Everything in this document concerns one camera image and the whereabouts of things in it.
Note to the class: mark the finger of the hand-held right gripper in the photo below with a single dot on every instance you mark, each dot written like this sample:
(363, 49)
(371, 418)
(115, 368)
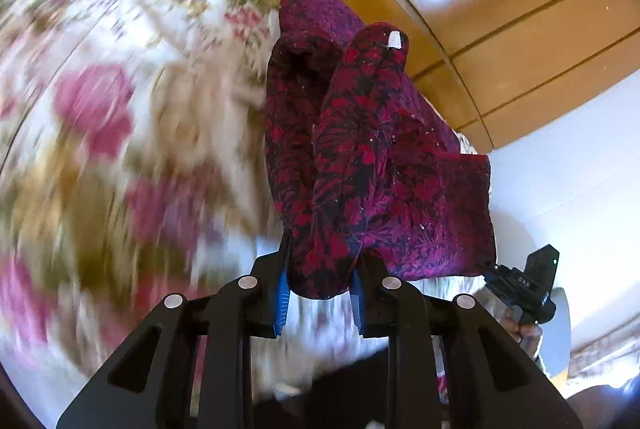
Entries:
(492, 270)

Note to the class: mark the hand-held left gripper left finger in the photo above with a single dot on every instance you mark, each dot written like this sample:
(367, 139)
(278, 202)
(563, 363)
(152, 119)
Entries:
(281, 304)

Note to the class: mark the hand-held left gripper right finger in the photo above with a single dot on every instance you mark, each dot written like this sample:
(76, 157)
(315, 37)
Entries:
(357, 304)

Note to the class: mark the dark red knit sweater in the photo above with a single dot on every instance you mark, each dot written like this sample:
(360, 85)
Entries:
(375, 159)

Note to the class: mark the person's right hand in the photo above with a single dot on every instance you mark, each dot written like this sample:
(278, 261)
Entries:
(527, 336)

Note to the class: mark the floral bedsheet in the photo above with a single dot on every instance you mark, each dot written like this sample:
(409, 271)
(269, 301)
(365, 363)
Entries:
(100, 109)

